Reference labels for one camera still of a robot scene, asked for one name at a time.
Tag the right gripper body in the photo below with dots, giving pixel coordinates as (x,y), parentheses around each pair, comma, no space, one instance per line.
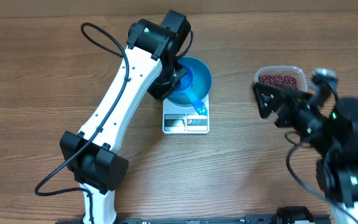
(309,119)

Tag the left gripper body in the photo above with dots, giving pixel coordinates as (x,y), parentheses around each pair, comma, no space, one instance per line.
(167,82)

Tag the blue plastic measuring scoop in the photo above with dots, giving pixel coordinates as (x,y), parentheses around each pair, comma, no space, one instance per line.
(194,98)

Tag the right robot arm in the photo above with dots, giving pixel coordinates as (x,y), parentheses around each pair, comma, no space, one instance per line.
(329,124)

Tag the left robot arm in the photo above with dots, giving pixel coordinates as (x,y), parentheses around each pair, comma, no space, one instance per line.
(149,65)

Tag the blue metal bowl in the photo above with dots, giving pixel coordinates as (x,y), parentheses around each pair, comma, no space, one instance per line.
(201,84)

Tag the white digital kitchen scale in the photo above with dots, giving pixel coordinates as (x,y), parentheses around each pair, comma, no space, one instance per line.
(179,118)

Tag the red adzuki beans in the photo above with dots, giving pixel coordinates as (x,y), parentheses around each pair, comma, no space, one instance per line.
(279,81)

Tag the clear plastic container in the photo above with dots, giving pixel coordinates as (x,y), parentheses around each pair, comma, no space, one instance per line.
(284,70)

